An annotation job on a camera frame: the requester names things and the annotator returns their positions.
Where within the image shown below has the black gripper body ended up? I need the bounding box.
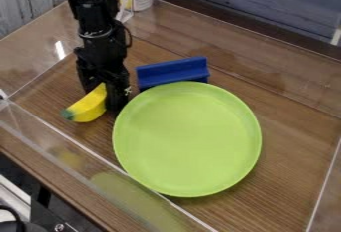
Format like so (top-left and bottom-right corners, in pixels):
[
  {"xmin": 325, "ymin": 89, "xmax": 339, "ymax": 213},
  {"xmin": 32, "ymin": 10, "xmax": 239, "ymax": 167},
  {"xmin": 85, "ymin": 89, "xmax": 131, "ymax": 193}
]
[{"xmin": 73, "ymin": 31, "xmax": 131, "ymax": 84}]

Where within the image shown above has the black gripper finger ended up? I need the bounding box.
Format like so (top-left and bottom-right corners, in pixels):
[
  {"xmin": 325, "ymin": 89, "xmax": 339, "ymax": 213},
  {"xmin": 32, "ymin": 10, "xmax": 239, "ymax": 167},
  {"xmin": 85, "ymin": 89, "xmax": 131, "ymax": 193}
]
[
  {"xmin": 76, "ymin": 61, "xmax": 103, "ymax": 93},
  {"xmin": 105, "ymin": 81, "xmax": 132, "ymax": 112}
]

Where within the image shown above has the yellow toy banana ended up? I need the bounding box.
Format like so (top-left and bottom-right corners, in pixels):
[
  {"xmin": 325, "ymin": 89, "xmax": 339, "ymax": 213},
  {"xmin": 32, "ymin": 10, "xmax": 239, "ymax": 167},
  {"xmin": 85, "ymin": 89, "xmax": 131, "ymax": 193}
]
[{"xmin": 61, "ymin": 83, "xmax": 107, "ymax": 122}]

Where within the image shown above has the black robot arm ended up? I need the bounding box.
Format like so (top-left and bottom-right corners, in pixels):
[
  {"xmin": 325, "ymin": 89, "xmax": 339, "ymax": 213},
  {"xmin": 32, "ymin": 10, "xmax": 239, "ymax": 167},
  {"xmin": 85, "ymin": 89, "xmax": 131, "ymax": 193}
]
[{"xmin": 67, "ymin": 0, "xmax": 132, "ymax": 112}]

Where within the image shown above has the green round plate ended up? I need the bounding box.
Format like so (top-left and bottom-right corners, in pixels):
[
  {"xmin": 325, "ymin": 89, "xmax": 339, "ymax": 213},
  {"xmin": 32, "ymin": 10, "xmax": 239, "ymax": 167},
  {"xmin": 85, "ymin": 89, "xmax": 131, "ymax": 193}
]
[{"xmin": 112, "ymin": 82, "xmax": 262, "ymax": 197}]

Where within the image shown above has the blue foam block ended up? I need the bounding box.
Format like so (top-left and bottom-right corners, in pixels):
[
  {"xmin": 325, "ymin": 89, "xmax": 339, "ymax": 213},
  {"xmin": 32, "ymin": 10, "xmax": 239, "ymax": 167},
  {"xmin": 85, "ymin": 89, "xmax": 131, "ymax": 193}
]
[{"xmin": 136, "ymin": 56, "xmax": 210, "ymax": 91}]

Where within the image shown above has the black cable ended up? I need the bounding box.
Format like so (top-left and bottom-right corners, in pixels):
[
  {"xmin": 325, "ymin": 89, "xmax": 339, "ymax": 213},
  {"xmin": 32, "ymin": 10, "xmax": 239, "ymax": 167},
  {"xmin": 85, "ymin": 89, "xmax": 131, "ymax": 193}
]
[
  {"xmin": 0, "ymin": 204, "xmax": 26, "ymax": 232},
  {"xmin": 113, "ymin": 20, "xmax": 135, "ymax": 50}
]

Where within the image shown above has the clear acrylic enclosure wall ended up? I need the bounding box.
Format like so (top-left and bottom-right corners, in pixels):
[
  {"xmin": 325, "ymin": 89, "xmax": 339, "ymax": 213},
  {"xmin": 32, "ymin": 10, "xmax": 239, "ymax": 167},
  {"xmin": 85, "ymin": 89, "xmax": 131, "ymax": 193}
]
[{"xmin": 0, "ymin": 0, "xmax": 341, "ymax": 232}]

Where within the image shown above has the black cable bottom left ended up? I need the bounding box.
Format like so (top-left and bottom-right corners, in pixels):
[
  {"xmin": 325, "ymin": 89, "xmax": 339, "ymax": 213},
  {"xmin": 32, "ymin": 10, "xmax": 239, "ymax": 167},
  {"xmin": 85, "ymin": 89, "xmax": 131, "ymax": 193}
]
[{"xmin": 0, "ymin": 204, "xmax": 26, "ymax": 232}]

